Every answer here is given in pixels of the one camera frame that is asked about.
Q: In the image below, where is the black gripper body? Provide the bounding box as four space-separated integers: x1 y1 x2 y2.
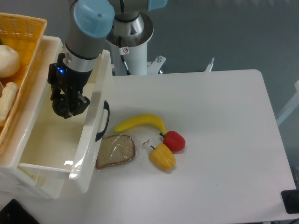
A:
56 52 93 103

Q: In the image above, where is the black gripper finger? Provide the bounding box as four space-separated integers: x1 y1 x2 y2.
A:
67 92 90 118
47 63 64 100

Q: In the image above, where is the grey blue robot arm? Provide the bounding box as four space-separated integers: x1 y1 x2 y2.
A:
48 0 167 119

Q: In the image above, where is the upper white drawer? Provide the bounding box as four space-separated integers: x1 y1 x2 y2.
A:
17 48 113 195

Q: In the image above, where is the white drawer cabinet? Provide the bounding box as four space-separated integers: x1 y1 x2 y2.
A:
0 35 64 199

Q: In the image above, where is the pale corn cob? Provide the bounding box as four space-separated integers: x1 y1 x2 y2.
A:
0 82 19 126

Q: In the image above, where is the white round vegetable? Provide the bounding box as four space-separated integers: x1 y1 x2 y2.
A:
0 45 21 78

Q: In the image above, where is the orange woven basket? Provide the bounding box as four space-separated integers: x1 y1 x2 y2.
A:
0 12 47 142

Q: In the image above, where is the bread slice in plastic bag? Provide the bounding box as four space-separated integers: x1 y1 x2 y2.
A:
95 133 150 170

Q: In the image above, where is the yellow banana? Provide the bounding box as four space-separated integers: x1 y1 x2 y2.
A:
113 114 167 134

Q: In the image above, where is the yellow bell pepper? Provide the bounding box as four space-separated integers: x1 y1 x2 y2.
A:
149 143 176 172

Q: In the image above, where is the red bell pepper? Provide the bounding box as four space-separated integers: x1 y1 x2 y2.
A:
159 131 185 153

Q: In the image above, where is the black object bottom left corner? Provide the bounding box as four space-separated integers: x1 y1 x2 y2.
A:
0 199 39 224

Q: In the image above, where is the black device at right edge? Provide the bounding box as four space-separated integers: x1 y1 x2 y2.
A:
281 189 299 214

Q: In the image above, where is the black drawer handle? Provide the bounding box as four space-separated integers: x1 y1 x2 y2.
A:
95 100 110 142

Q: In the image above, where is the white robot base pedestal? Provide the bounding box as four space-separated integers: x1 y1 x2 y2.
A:
107 12 166 76

